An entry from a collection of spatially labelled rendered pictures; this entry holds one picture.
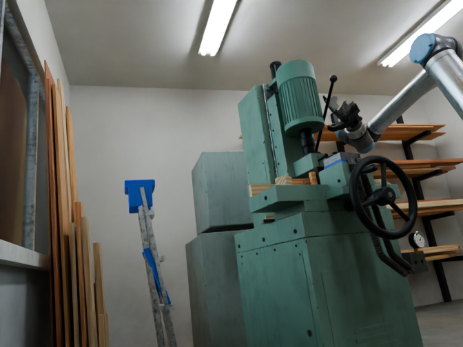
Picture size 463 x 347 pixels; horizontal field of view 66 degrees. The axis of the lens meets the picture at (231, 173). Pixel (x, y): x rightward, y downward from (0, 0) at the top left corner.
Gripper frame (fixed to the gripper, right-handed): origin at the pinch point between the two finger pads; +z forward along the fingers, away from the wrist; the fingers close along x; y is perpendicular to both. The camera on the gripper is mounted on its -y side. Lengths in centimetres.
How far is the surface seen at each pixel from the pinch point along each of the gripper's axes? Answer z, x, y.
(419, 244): -38, 54, -26
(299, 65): 19.6, -8.6, -0.5
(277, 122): 5.3, -11.1, -23.4
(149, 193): 12, -42, -93
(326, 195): -3, 37, -38
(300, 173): -8.9, 10.4, -34.8
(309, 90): 11.6, -0.4, -6.5
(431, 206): -265, -99, 78
